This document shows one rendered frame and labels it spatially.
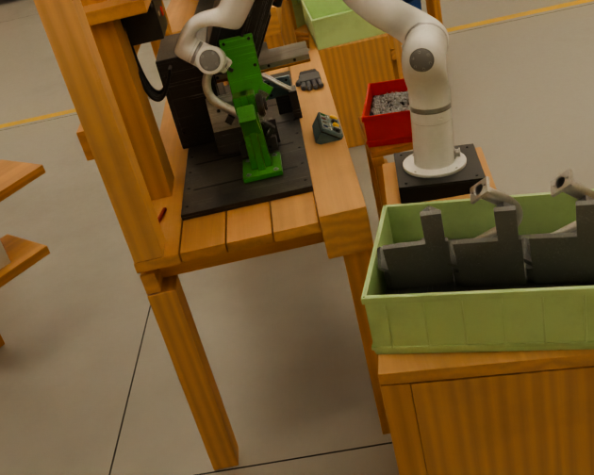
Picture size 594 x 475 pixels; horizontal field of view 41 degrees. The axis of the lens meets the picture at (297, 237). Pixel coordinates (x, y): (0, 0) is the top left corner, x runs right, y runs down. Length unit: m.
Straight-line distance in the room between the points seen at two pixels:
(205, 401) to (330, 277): 1.17
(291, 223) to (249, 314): 1.27
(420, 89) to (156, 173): 0.92
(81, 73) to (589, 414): 1.49
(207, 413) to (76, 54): 1.25
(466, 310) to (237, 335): 1.78
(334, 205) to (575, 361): 0.84
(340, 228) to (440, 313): 0.59
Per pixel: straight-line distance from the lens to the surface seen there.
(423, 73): 2.24
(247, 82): 2.78
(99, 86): 2.16
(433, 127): 2.35
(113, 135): 2.20
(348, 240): 2.35
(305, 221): 2.33
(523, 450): 2.07
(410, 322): 1.86
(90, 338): 3.78
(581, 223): 1.78
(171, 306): 2.46
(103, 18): 2.41
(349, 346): 3.23
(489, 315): 1.83
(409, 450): 2.05
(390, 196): 2.43
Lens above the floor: 2.03
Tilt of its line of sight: 30 degrees down
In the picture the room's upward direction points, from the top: 14 degrees counter-clockwise
